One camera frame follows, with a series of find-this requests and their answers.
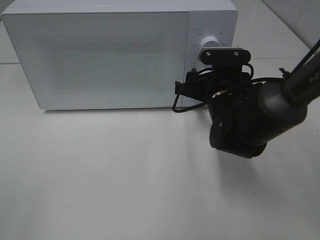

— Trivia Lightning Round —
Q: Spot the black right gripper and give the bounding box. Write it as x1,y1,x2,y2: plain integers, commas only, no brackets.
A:
174,63,254,103

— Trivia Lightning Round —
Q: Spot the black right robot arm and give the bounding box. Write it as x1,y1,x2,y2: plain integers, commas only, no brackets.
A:
175,43,320,159

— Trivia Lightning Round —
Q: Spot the white upper microwave knob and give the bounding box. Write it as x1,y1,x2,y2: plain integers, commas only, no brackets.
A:
200,35,220,48

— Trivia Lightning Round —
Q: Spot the white microwave oven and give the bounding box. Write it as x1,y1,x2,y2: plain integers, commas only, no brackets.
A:
1,0,239,110

